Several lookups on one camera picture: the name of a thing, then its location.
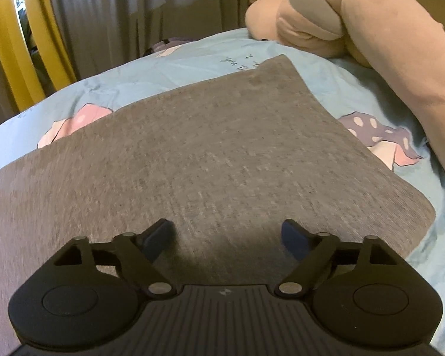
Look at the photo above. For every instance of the light blue printed bed sheet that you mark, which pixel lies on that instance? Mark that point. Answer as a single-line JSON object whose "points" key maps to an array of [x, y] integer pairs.
{"points": [[133, 78]]}

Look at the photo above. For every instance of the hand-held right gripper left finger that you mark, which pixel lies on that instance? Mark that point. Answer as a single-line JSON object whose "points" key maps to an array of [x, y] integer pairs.
{"points": [[158, 235]]}

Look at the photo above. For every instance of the grey pants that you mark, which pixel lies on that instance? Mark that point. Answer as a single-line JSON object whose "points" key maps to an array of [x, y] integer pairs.
{"points": [[207, 155]]}

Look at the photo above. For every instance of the pink plush toy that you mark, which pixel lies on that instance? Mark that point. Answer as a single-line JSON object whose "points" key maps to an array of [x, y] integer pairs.
{"points": [[393, 52]]}

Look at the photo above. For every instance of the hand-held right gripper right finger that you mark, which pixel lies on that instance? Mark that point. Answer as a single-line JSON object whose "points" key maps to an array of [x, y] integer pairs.
{"points": [[292, 240]]}

